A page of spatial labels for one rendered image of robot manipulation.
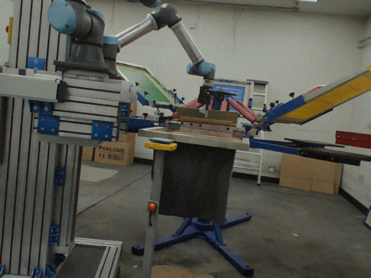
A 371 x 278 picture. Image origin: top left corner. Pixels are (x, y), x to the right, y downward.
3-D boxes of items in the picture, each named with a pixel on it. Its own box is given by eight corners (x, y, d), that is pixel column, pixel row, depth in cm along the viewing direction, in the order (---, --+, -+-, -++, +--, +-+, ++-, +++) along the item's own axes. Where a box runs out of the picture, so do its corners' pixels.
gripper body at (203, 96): (198, 103, 249) (200, 86, 248) (211, 105, 248) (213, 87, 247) (197, 103, 242) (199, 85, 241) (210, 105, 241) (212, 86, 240)
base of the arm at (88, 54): (64, 62, 150) (67, 37, 150) (73, 65, 165) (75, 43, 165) (101, 66, 152) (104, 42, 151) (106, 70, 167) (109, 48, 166)
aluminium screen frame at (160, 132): (248, 151, 184) (249, 144, 183) (137, 136, 193) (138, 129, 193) (248, 140, 261) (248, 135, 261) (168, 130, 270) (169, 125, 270)
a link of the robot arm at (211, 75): (202, 62, 245) (213, 64, 248) (200, 79, 246) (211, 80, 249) (206, 62, 237) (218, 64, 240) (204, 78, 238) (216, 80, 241)
